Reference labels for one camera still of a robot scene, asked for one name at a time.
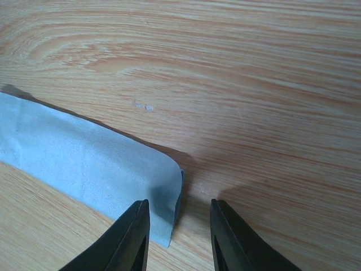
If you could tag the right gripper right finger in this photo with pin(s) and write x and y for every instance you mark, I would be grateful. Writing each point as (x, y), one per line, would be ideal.
(236, 246)

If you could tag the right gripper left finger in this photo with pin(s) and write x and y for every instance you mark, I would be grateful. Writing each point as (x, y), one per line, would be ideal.
(124, 246)

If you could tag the blue cleaning cloth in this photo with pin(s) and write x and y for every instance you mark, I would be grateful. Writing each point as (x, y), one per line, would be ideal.
(105, 170)

